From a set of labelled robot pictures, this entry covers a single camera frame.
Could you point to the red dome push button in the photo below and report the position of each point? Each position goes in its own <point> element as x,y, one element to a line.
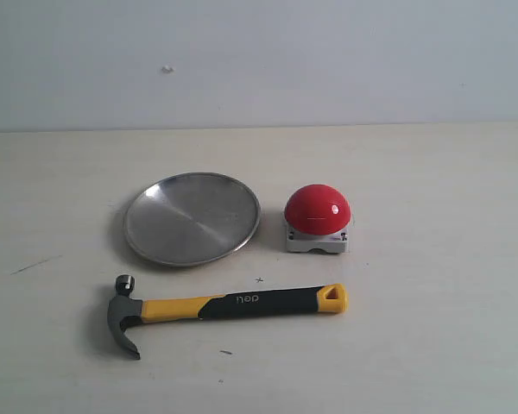
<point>317,217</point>

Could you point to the round steel plate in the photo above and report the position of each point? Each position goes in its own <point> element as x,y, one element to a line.
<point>191,219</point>

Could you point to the yellow black claw hammer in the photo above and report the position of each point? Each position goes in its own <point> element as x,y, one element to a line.
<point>125,312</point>

